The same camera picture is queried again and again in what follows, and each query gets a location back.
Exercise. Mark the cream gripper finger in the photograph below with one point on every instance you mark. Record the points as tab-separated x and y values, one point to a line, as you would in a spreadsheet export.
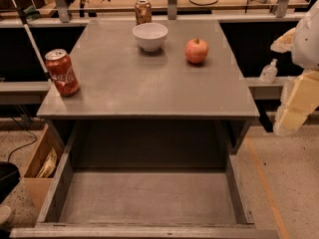
299	99
284	43

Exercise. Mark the red apple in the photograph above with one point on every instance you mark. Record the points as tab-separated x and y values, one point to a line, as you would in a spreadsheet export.
196	51

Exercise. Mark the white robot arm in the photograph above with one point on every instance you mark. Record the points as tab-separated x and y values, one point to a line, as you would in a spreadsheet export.
305	48

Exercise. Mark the brown patterned drink can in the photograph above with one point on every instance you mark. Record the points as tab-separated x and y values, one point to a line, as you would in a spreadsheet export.
143	10

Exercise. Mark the red coke can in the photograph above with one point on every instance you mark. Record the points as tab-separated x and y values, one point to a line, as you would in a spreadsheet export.
59	64

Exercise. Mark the clear sanitizer bottle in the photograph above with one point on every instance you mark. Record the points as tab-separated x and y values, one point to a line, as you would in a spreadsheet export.
269	73

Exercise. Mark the white ceramic bowl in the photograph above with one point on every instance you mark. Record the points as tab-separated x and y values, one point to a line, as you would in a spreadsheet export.
150	36

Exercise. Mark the grey cabinet table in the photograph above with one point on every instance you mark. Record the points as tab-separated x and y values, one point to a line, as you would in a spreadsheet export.
119	80

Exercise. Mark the open grey drawer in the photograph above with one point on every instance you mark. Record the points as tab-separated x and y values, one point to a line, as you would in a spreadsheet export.
146	179

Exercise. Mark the white pole with black clamp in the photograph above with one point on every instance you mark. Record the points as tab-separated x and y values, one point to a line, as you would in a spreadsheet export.
32	41

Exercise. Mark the yellow snack bag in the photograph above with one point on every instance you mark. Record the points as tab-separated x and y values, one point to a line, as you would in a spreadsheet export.
49	165

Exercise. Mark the cardboard box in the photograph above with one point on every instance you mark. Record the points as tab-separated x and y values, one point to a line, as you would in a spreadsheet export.
42	165

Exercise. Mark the black round object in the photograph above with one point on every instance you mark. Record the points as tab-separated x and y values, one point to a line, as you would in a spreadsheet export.
9	178

